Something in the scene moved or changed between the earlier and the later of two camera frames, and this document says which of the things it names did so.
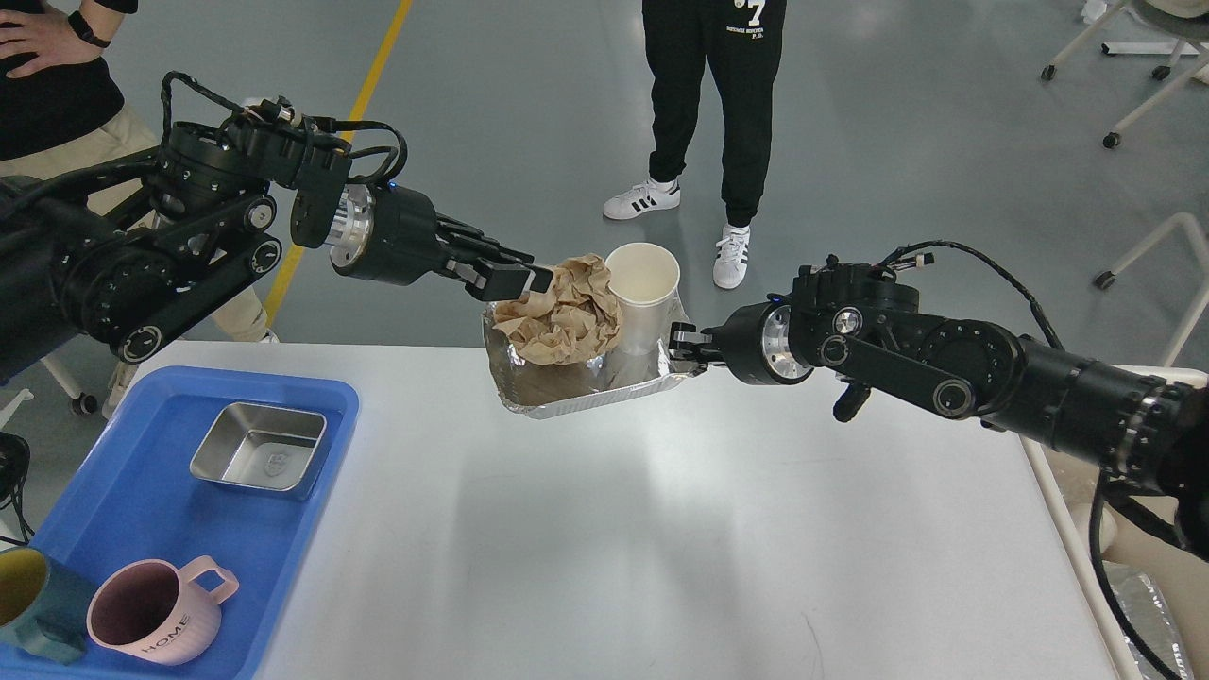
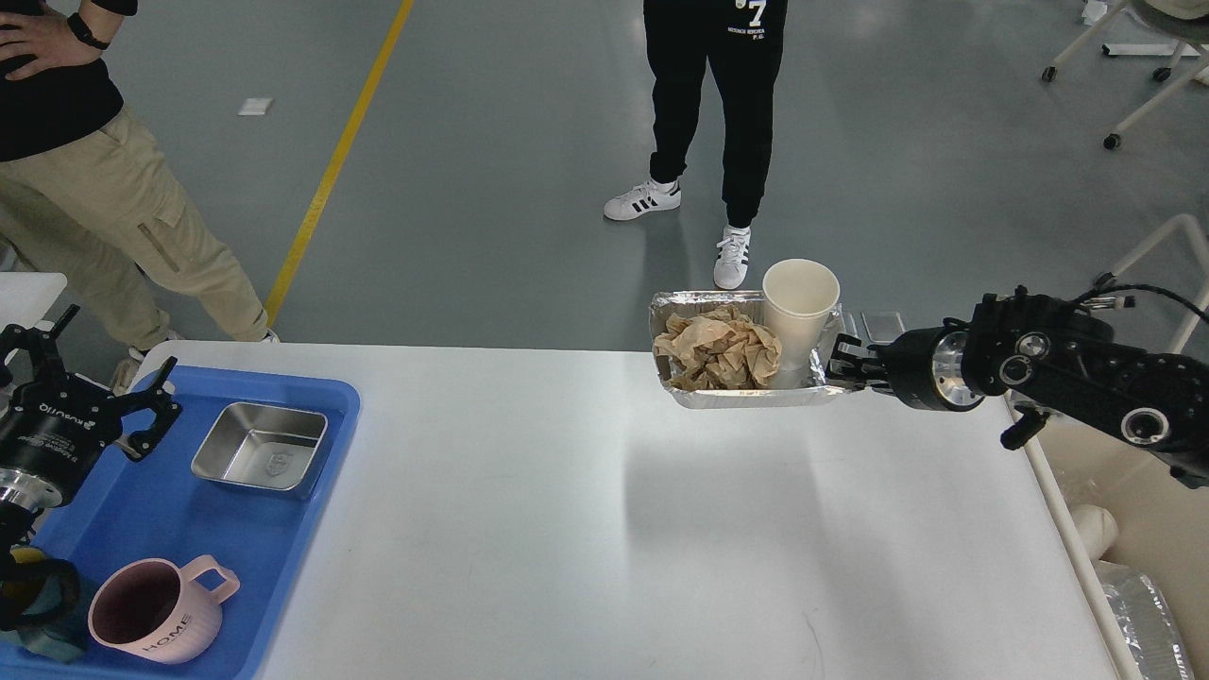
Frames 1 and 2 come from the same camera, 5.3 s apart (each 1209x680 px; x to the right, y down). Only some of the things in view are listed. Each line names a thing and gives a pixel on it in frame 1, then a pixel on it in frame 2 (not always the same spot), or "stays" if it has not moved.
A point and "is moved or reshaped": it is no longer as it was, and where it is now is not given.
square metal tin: [260, 446] stays
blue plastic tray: [133, 497] stays
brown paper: [576, 318] is moved or reshaped
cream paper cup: [644, 280] is moved or reshaped
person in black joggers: [741, 40] stays
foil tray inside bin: [1147, 613] stays
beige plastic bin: [1143, 535] stays
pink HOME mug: [158, 611] stays
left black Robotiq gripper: [390, 233] to [54, 426]
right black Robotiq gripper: [753, 344] to [923, 367]
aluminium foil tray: [534, 389] to [664, 306]
